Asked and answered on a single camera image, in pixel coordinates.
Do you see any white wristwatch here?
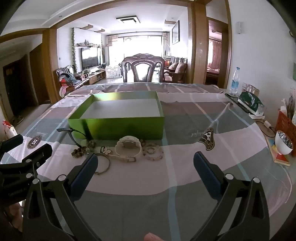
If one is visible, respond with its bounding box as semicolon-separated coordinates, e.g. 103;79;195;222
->
115;136;142;163

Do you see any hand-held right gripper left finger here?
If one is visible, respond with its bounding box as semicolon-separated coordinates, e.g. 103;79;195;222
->
22;153;102;241

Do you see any white play fence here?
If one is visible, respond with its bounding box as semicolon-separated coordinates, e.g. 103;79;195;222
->
105;65;122;79

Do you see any green and white tissue pack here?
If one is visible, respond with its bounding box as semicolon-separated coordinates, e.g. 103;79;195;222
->
238;91;265;116

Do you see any colourful wooden board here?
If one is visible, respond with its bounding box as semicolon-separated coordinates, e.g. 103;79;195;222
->
265;134;291;166

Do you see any framed wall picture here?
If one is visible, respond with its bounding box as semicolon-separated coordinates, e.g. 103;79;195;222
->
171;20;180;45

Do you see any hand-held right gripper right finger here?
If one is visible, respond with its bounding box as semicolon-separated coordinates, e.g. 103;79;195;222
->
193;151;271;241

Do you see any clear crystal bead bracelet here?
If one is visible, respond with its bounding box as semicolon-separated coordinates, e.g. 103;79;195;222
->
142;143;164;161

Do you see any dark wooden dining chair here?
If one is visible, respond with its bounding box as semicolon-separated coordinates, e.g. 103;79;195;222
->
121;53;165;83

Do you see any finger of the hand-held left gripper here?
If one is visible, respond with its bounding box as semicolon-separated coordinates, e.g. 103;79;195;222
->
0;134;24;154
0;143;53;180

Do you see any white bowl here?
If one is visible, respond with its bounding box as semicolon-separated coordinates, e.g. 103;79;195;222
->
275;130;294;155

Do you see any rectangular ceiling light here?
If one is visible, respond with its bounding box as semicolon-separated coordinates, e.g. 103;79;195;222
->
116;16;141;24

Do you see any plastic water bottle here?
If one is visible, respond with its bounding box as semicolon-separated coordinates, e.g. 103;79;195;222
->
230;67;241;96

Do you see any wooden armchair with clothes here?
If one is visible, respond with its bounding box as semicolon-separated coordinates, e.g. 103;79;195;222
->
56;65;84;90

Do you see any green ivy garland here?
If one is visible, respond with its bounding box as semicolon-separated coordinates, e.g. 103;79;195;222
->
72;28;78;72

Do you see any pink plastic bag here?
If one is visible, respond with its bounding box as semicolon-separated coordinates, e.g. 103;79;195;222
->
2;119;18;141

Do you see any wooden sofa with cushions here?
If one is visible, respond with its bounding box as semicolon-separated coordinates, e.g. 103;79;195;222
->
163;62;188;83

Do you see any flat screen television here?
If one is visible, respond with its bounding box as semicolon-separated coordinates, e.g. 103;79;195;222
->
81;47;101;70

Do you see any red plastic basket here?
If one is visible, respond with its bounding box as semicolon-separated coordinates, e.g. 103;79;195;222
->
275;109;296;141

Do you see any green cardboard box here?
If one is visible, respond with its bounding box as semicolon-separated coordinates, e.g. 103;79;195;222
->
68;91;165;141

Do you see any wooden television cabinet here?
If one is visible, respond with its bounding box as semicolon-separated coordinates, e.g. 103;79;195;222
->
87;70;107;85

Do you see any person's right hand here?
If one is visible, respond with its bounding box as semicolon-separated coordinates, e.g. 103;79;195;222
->
144;232;165;241

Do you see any thin bangle with flower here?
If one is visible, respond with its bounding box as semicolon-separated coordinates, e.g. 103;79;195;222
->
94;146;111;175

